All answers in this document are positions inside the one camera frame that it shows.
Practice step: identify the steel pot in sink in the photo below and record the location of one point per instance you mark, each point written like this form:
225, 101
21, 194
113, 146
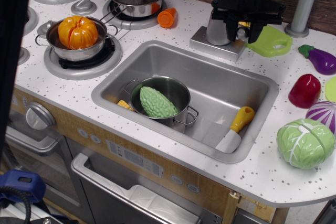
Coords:
175, 91

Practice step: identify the green cabbage toy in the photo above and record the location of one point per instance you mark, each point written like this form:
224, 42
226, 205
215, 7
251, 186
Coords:
305, 143

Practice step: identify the red bell pepper toy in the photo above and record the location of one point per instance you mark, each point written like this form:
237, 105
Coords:
305, 92

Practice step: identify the grey support post right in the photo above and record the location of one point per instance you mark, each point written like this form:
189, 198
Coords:
298, 27

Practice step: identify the purple eggplant toy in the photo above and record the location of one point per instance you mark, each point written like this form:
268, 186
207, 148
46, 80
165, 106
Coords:
323, 62

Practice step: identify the silver stove knob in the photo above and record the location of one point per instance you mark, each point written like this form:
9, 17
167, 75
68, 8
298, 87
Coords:
83, 7

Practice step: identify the orange pumpkin toy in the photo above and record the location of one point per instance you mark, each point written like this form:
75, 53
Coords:
77, 32

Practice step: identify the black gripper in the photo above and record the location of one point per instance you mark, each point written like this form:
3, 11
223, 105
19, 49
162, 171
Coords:
256, 12

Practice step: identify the yellow corn toy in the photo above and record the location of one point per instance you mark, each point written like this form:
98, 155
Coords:
125, 105

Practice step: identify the purple onion toy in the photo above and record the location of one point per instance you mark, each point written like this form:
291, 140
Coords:
323, 112

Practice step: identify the silver oven dial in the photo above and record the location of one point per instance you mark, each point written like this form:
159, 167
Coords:
38, 117

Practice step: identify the yellow handled toy knife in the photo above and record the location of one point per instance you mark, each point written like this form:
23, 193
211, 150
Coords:
232, 139

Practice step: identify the silver toy faucet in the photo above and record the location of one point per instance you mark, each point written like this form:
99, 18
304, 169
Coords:
213, 40

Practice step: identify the green bitter melon toy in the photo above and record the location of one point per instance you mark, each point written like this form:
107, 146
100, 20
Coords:
155, 104

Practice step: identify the dark foreground pole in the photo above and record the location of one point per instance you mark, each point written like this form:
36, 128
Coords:
13, 16

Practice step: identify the silver faucet lever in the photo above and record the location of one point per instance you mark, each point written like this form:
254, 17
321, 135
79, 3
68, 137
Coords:
243, 33

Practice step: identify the yellow toy behind faucet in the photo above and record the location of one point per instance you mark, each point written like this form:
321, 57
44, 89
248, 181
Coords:
247, 24

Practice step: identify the green cutting board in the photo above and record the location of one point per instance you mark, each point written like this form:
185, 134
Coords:
271, 42

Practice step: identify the silver dishwasher door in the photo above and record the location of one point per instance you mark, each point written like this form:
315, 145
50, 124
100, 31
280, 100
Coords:
117, 194

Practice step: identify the orange carrot toy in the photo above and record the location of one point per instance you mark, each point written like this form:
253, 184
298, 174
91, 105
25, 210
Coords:
167, 17

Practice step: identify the silver sink basin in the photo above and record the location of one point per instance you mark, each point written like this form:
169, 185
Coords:
208, 93

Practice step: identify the light green toy piece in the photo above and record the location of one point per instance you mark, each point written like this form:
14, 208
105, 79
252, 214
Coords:
330, 90

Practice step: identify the steel pot on burner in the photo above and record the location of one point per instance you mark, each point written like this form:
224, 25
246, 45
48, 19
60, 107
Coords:
81, 54

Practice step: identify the back right stove burner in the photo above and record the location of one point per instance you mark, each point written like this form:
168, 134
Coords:
129, 23

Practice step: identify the front right stove burner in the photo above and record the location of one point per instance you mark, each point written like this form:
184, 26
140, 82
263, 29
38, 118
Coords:
104, 61

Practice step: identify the silver oven door handle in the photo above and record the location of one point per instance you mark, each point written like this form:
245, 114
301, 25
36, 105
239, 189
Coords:
46, 147

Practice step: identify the blue clamp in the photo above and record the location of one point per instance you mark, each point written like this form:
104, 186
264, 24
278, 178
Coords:
28, 183

